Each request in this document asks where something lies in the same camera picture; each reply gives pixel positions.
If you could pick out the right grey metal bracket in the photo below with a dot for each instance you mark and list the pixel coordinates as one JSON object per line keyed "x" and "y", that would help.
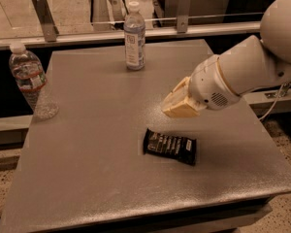
{"x": 183, "y": 15}

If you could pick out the grey metal bracket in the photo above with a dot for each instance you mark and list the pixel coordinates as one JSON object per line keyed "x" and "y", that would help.
{"x": 183, "y": 15}
{"x": 44, "y": 15}

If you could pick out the blue label water bottle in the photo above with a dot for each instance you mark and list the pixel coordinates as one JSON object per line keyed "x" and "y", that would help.
{"x": 135, "y": 37}

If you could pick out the clear red label water bottle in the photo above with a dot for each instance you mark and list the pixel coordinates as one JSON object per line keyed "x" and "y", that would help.
{"x": 32, "y": 81}

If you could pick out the black rxbar chocolate wrapper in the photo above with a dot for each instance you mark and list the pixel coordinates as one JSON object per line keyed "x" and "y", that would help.
{"x": 182, "y": 149}

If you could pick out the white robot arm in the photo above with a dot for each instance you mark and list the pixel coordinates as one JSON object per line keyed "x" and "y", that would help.
{"x": 256, "y": 62}

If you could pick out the left grey metal bracket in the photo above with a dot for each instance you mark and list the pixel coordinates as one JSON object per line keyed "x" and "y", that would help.
{"x": 44, "y": 15}

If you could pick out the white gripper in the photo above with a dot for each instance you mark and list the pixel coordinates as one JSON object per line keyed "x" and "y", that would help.
{"x": 208, "y": 85}

